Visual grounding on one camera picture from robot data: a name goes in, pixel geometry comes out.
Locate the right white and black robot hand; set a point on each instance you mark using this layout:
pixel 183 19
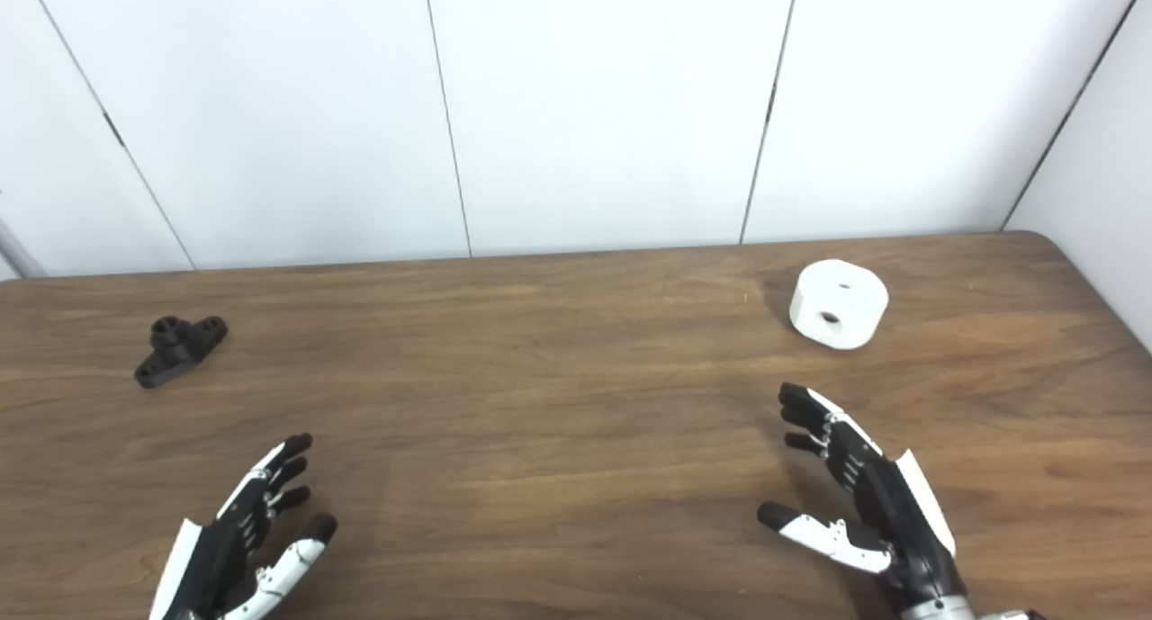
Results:
pixel 886 503

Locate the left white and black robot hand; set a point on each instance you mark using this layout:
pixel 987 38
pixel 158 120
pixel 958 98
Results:
pixel 209 557

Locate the round white plastic piece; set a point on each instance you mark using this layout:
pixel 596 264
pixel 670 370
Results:
pixel 837 310

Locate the black flanged holder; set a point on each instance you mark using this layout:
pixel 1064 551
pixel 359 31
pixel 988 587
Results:
pixel 178 347

